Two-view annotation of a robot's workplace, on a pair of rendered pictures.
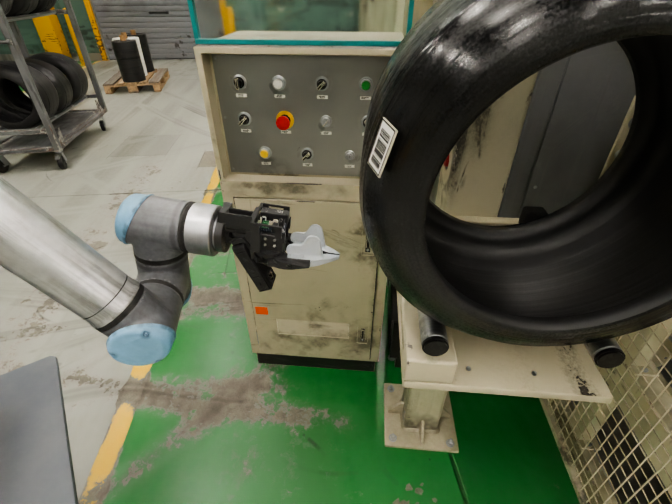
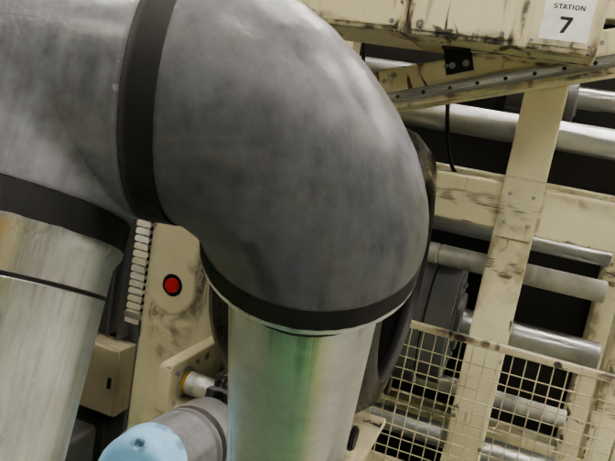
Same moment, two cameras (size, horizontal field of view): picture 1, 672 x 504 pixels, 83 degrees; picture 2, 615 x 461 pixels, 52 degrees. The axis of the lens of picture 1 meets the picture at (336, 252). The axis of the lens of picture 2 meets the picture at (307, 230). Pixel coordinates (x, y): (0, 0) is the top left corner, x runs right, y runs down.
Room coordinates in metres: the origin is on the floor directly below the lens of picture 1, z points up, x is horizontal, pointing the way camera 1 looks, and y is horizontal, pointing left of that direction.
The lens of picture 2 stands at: (0.33, 0.88, 1.43)
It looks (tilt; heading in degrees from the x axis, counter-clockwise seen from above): 10 degrees down; 283
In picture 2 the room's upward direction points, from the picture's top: 10 degrees clockwise
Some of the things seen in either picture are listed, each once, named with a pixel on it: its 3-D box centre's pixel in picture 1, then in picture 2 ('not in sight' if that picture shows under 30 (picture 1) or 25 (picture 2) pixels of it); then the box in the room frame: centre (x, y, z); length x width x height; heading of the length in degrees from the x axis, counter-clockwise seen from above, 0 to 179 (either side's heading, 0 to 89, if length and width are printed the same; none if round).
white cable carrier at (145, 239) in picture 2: not in sight; (154, 211); (0.93, -0.30, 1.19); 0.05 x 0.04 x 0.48; 85
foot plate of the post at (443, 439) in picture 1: (418, 413); not in sight; (0.85, -0.33, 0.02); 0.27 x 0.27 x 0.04; 85
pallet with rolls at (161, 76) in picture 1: (133, 59); not in sight; (6.81, 3.28, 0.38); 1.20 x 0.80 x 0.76; 13
